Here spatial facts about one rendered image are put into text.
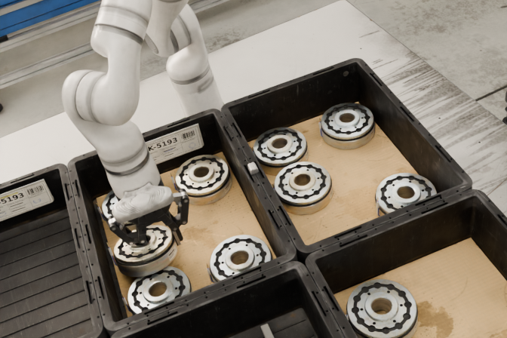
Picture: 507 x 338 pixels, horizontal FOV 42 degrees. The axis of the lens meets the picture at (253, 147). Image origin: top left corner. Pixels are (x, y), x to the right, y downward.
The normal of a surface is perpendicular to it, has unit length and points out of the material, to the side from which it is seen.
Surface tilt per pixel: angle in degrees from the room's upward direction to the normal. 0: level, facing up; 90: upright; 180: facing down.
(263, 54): 0
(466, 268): 0
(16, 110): 0
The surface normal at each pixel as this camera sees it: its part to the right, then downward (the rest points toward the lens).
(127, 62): 0.85, -0.07
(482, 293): -0.15, -0.72
